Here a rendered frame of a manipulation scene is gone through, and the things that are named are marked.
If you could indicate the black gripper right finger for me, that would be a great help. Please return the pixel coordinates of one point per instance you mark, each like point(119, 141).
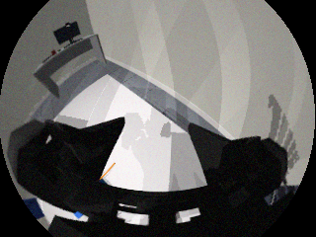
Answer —
point(216, 153)

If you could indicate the blue flat plate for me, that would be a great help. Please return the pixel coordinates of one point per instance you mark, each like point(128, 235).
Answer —
point(78, 214)

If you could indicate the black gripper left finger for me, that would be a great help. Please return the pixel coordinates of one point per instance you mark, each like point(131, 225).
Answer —
point(91, 145)

